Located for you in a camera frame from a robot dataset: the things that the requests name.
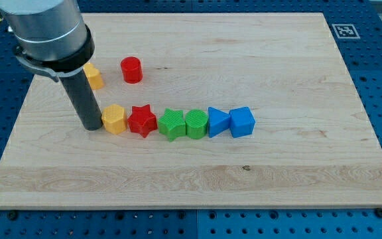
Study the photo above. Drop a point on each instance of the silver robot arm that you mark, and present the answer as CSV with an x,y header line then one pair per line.
x,y
54,40

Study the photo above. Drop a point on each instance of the yellow heart block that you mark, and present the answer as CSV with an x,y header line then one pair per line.
x,y
94,76

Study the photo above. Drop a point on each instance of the green cylinder block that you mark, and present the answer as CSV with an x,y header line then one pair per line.
x,y
196,124

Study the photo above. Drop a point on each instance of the green star block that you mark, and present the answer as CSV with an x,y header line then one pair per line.
x,y
172,124

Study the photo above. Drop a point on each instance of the light wooden board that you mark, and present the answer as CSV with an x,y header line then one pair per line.
x,y
312,146

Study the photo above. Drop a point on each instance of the blue triangle block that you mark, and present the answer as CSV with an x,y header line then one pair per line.
x,y
218,121

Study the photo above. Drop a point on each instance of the red star block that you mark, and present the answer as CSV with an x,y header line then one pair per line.
x,y
142,120

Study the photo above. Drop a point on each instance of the blue cube block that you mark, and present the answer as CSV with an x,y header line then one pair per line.
x,y
242,122

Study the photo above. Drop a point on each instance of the yellow hexagon block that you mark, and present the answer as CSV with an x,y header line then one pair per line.
x,y
114,118

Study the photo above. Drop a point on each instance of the red cylinder block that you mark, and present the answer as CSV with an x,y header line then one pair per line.
x,y
131,70

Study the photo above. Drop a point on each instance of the black cylindrical pointer rod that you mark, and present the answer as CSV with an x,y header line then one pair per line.
x,y
83,100

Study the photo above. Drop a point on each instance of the white fiducial marker tag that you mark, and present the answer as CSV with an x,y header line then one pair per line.
x,y
345,31

